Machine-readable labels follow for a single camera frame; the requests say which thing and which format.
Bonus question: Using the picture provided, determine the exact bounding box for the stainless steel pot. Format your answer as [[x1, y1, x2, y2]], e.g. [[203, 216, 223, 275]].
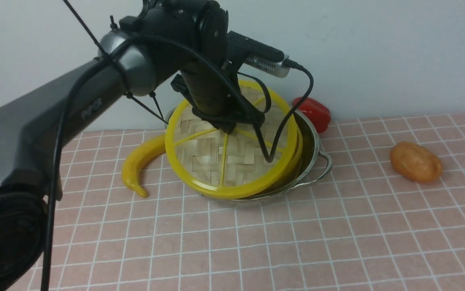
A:
[[165, 104, 332, 205]]

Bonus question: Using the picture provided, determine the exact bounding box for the woven bamboo steamer lid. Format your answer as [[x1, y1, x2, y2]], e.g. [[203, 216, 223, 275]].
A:
[[165, 80, 299, 200]]

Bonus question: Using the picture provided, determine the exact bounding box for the yellow banana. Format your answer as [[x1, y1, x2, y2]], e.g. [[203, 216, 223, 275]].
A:
[[121, 134, 165, 198]]

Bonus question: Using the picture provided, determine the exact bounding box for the brown potato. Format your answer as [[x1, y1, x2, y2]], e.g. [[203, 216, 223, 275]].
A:
[[389, 141, 444, 183]]

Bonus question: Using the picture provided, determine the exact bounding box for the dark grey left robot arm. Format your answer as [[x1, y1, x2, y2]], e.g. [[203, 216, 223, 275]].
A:
[[0, 0, 264, 291]]

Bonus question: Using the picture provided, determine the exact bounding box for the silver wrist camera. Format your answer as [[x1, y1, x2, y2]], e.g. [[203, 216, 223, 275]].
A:
[[227, 31, 290, 78]]

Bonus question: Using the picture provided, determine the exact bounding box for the red bell pepper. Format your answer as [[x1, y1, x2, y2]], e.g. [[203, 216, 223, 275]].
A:
[[299, 97, 331, 134]]

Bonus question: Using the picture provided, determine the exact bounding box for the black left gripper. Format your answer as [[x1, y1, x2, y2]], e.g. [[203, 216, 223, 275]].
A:
[[170, 70, 266, 134]]

